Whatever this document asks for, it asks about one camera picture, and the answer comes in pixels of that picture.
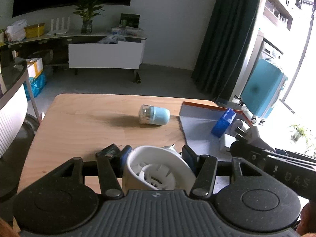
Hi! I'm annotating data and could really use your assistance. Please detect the black plug adapter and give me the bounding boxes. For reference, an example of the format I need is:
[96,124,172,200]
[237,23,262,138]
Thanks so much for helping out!
[95,143,121,158]

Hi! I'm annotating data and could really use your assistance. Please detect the white round socket adapter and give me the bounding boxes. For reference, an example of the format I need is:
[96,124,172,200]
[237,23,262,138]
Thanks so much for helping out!
[122,145,196,194]

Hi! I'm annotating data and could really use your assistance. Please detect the white usb charger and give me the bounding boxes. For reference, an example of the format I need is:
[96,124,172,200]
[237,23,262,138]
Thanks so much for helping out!
[219,133,236,153]

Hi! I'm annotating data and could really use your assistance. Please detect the blue plastic case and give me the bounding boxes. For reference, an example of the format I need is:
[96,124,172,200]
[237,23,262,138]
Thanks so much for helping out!
[211,108,236,138]

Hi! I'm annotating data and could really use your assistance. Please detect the light blue toothpick jar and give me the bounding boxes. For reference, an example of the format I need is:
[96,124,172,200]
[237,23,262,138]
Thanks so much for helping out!
[139,104,170,126]

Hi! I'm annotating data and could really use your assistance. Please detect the white round plug nightlight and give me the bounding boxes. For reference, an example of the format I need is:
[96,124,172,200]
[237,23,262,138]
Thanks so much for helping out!
[229,119,250,135]

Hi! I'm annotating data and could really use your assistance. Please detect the white cube plug charger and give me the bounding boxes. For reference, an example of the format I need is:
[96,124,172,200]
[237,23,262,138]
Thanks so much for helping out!
[235,126,275,152]

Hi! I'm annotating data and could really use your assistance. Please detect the person's right hand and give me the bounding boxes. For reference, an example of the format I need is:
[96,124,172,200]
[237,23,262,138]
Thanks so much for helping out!
[296,201,316,237]

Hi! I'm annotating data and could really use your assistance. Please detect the orange-edged cardboard box tray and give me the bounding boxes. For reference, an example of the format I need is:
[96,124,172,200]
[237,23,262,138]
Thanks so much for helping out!
[178,101,255,162]

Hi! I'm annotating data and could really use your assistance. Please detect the potted spider plant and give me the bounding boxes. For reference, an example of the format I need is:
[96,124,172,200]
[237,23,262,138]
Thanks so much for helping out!
[289,124,311,143]

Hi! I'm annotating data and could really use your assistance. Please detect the teal suitcase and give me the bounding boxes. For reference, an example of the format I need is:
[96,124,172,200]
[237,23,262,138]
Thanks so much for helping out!
[241,63,288,125]

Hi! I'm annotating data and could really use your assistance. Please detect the white tv cabinet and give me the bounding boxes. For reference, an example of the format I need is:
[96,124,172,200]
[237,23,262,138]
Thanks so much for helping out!
[9,32,147,75]

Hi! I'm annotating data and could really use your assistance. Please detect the round dark side table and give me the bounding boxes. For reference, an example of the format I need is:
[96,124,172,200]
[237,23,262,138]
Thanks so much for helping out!
[1,58,41,202]

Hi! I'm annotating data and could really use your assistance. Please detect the blue plastic bag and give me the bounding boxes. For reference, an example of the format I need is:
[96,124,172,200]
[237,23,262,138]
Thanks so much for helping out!
[29,72,47,97]

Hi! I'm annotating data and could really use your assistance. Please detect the white yellow cardboard box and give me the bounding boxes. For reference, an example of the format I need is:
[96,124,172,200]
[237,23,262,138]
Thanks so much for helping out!
[26,58,43,79]

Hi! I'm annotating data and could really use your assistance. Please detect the white washing machine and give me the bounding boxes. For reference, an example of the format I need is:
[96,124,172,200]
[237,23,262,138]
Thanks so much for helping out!
[230,31,284,101]

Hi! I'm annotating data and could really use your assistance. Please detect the dark green curtain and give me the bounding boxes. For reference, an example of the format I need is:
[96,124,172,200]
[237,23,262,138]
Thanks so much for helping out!
[192,0,260,101]

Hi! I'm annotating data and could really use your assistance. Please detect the white wifi router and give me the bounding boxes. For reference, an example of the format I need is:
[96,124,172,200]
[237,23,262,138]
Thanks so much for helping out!
[46,17,70,36]

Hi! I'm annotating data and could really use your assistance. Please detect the potted bamboo plant in vase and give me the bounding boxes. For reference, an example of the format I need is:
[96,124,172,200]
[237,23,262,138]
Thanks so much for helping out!
[73,0,104,34]

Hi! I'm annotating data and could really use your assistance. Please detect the yellow tin box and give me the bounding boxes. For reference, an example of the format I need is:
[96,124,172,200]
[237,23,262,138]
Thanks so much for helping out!
[24,23,45,39]

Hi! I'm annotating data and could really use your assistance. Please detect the white plastic bag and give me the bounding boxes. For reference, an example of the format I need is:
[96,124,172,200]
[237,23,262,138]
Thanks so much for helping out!
[5,19,27,42]

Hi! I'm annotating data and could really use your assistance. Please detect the green picture frame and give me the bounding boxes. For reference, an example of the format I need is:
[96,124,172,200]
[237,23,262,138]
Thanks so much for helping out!
[119,13,140,28]

